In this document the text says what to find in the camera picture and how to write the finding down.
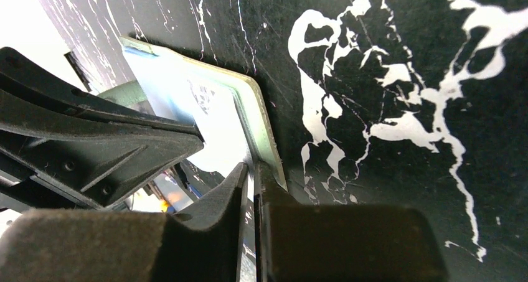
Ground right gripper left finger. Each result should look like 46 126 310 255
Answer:
1 163 248 281

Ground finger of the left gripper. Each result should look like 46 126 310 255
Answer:
1 47 204 210

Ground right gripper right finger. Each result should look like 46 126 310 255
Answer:
254 162 448 281

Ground white printed card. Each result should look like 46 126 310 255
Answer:
123 46 253 176

